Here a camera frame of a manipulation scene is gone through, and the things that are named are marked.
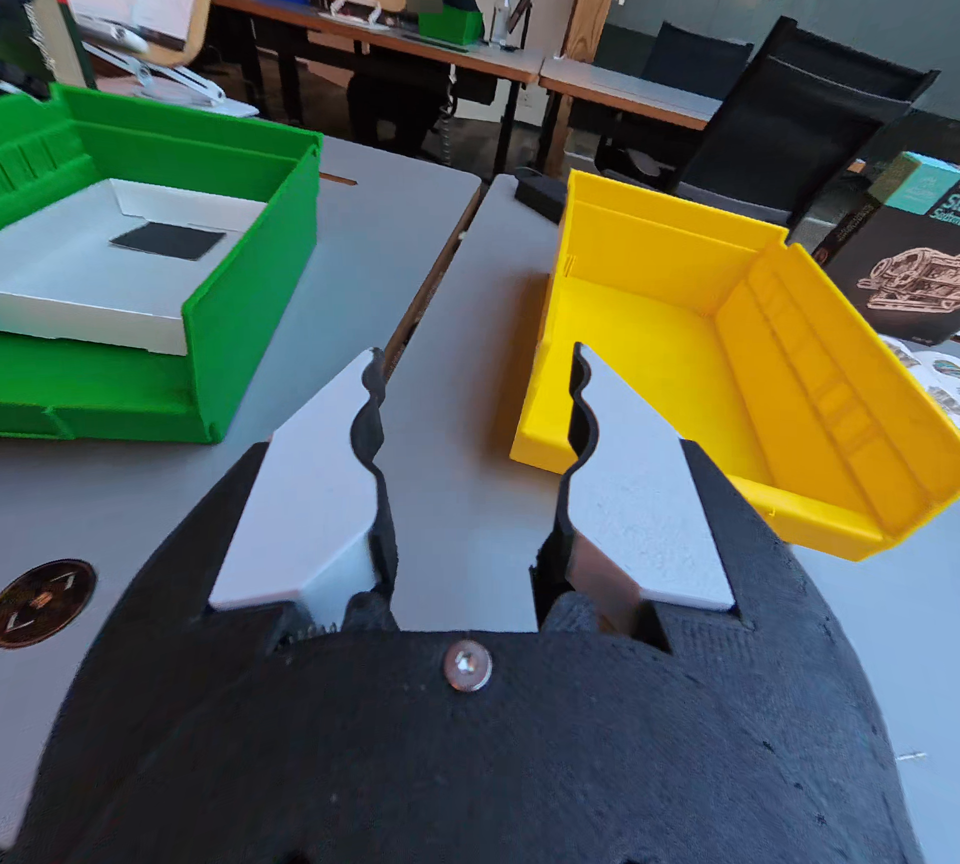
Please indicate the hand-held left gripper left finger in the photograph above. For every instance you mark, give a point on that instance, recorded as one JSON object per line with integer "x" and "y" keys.
{"x": 300, "y": 504}

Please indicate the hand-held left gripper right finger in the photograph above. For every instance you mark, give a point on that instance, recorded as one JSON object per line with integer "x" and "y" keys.
{"x": 645, "y": 504}

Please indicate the black model kit box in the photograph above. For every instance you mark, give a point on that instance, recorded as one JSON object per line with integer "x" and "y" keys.
{"x": 885, "y": 234}

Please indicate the yellow plastic bin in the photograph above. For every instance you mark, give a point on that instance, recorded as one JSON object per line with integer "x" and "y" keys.
{"x": 652, "y": 324}

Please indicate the green plastic bin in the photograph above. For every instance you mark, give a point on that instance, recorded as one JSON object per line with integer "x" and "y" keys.
{"x": 255, "y": 324}

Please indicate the black flat pad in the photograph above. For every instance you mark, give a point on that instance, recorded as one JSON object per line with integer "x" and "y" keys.
{"x": 169, "y": 240}

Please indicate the white cardboard tray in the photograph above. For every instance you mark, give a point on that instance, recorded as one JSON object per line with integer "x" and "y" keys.
{"x": 75, "y": 272}

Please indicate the instruction booklet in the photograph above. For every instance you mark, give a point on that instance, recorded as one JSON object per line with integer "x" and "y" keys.
{"x": 941, "y": 373}

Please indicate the small black box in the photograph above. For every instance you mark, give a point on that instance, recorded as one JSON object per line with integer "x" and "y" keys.
{"x": 540, "y": 193}

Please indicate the black chair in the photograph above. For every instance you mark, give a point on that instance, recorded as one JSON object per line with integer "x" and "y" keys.
{"x": 787, "y": 129}

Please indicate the short background desk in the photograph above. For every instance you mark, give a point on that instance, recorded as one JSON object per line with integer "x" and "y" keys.
{"x": 637, "y": 92}

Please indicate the white folding stand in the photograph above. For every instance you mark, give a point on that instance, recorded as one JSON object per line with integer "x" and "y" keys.
{"x": 180, "y": 81}

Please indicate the dark blue chair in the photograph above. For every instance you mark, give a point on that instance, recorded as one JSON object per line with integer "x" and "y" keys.
{"x": 697, "y": 58}

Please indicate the long background desk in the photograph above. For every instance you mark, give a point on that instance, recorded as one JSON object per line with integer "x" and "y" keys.
{"x": 480, "y": 58}

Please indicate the small green bin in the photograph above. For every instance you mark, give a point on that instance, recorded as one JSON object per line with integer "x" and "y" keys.
{"x": 450, "y": 28}

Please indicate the clear water bottle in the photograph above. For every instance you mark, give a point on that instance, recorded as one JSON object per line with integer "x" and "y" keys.
{"x": 501, "y": 17}

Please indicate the green red cardboard box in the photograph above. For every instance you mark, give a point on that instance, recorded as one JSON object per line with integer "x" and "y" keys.
{"x": 64, "y": 32}

